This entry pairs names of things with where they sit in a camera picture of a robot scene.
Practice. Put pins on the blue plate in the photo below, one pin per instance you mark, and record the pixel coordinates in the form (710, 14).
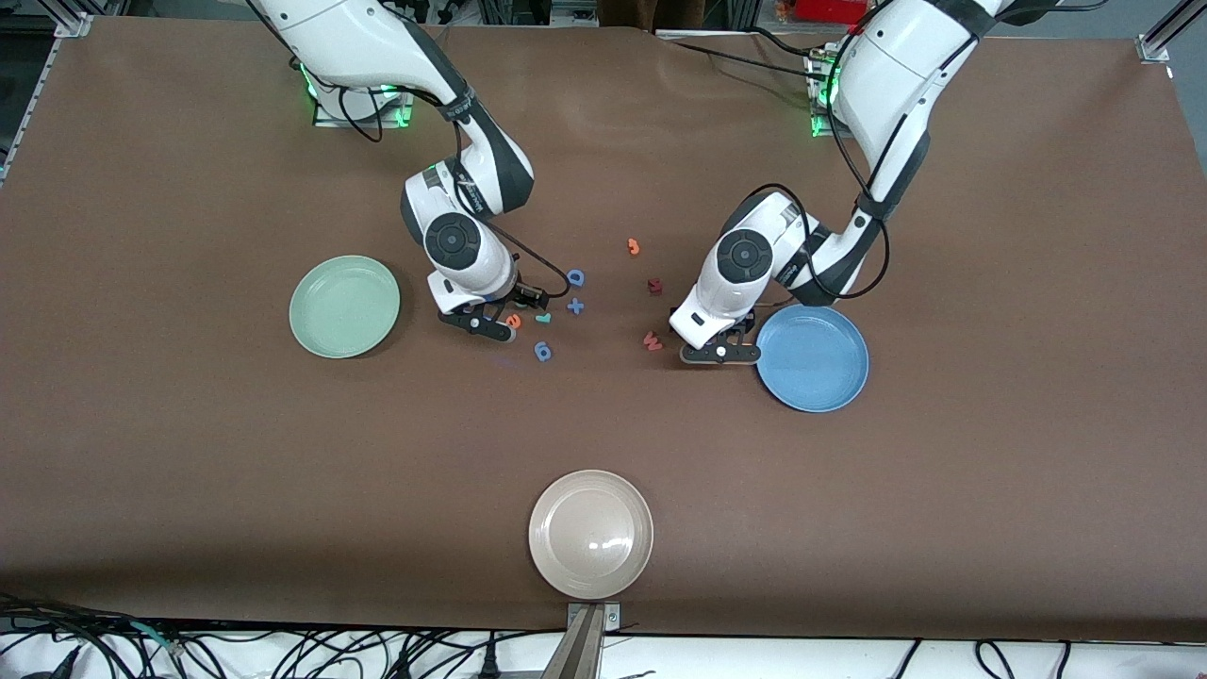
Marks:
(816, 363)

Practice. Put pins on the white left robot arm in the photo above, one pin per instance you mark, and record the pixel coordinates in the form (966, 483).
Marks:
(886, 75)

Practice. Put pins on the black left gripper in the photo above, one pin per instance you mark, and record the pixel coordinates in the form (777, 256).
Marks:
(750, 323)

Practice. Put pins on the aluminium frame profile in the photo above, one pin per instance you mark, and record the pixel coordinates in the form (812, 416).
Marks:
(74, 21)
(1158, 42)

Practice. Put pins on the pink foam letter w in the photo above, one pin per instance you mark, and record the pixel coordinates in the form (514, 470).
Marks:
(653, 342)

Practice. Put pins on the light green plate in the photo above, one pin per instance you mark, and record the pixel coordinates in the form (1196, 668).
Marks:
(344, 306)

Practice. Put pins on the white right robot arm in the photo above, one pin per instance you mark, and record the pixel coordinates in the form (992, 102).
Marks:
(377, 47)

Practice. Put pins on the beige plate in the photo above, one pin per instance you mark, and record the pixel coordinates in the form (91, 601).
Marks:
(590, 534)

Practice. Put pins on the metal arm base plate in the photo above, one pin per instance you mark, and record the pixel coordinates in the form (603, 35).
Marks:
(817, 130)
(396, 121)

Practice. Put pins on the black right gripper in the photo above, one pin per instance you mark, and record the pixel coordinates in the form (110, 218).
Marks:
(521, 295)

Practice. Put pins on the blue foam letter D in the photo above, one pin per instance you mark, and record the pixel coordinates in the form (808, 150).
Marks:
(571, 277)

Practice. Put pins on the blue foam number six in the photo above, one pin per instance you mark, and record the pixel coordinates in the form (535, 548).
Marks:
(539, 356)

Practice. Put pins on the aluminium table edge rail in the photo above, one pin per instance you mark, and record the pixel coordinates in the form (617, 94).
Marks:
(28, 104)

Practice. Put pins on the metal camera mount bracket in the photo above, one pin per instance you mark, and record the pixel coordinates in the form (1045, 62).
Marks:
(592, 618)

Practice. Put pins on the red box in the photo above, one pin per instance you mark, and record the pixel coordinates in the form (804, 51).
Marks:
(820, 9)

